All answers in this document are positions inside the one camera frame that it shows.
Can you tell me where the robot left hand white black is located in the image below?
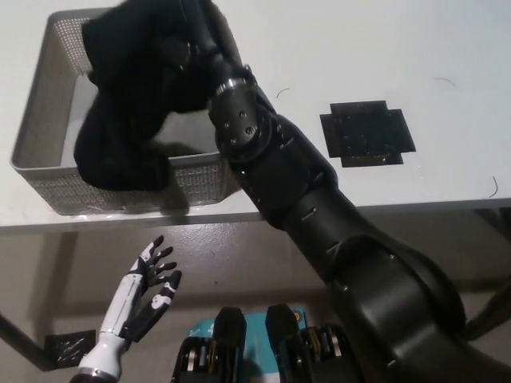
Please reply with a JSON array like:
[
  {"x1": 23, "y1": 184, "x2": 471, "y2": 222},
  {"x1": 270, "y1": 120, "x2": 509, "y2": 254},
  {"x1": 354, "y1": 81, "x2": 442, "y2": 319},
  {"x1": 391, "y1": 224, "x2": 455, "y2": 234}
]
[{"x1": 98, "y1": 235, "x2": 183, "y2": 343}]

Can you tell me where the robot right hand white black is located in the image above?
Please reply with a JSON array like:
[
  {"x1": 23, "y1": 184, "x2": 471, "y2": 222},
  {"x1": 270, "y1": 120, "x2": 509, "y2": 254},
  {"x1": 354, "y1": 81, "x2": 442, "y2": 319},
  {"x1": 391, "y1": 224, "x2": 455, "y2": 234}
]
[{"x1": 160, "y1": 0, "x2": 251, "y2": 92}]

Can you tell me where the black t-shirt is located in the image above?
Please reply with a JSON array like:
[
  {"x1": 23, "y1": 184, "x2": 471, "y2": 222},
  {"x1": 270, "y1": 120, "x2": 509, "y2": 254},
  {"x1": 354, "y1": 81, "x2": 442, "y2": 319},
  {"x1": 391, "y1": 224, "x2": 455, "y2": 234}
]
[{"x1": 73, "y1": 0, "x2": 213, "y2": 193}]

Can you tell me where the black floor tape patch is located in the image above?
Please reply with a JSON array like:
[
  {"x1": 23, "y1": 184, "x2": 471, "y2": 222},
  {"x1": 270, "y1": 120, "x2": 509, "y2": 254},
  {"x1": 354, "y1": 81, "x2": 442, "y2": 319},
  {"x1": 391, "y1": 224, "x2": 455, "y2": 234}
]
[{"x1": 44, "y1": 329, "x2": 97, "y2": 370}]

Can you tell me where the clear tape strip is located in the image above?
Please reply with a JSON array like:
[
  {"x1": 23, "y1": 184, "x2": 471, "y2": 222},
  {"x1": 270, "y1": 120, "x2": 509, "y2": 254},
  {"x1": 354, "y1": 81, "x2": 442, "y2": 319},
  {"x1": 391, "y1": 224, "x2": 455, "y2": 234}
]
[{"x1": 77, "y1": 203, "x2": 192, "y2": 219}]

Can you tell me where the robot left black torso block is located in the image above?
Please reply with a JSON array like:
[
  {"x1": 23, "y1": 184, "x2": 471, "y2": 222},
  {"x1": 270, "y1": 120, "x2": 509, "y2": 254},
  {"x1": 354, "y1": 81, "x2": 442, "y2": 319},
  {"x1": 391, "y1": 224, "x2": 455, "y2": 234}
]
[{"x1": 171, "y1": 306, "x2": 249, "y2": 383}]

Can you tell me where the robot black torso block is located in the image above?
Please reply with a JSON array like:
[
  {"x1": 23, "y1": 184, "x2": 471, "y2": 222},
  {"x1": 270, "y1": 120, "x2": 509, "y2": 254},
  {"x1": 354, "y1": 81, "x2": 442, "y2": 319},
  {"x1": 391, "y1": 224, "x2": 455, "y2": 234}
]
[
  {"x1": 171, "y1": 306, "x2": 249, "y2": 383},
  {"x1": 265, "y1": 303, "x2": 362, "y2": 383}
]

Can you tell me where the black metal table leg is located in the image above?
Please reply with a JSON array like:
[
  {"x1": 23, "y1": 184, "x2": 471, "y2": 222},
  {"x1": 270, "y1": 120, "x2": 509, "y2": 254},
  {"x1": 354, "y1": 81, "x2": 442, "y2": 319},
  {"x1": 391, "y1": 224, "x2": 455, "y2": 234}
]
[
  {"x1": 462, "y1": 274, "x2": 511, "y2": 342},
  {"x1": 0, "y1": 311, "x2": 53, "y2": 373}
]

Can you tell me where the black table tape patch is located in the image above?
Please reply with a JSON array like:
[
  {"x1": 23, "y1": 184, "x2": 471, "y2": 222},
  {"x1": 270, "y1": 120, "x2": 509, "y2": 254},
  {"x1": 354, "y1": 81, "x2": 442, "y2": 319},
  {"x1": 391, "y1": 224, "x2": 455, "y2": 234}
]
[{"x1": 319, "y1": 100, "x2": 417, "y2": 169}]

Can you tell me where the robot right black torso block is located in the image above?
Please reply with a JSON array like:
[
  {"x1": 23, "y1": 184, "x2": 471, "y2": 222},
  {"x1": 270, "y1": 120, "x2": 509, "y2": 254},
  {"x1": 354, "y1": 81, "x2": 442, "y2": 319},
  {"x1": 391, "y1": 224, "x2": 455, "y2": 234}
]
[{"x1": 265, "y1": 303, "x2": 362, "y2": 383}]

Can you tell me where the grey perforated plastic basket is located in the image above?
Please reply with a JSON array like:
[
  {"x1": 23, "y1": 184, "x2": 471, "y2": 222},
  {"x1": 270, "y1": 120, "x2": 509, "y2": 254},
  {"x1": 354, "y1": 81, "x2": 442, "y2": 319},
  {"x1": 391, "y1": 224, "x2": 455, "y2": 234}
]
[{"x1": 10, "y1": 10, "x2": 243, "y2": 217}]

